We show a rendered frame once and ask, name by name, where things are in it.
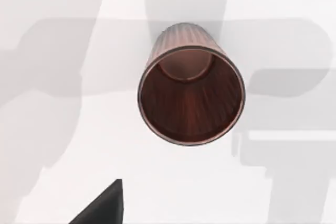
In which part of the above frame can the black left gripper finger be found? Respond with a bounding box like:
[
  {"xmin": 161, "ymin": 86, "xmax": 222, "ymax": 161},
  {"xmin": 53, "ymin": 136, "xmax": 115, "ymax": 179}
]
[{"xmin": 68, "ymin": 178, "xmax": 124, "ymax": 224}]

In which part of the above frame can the brown ribbed cup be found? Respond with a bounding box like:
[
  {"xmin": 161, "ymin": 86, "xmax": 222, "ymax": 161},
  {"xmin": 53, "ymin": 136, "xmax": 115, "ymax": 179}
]
[{"xmin": 136, "ymin": 22, "xmax": 246, "ymax": 147}]

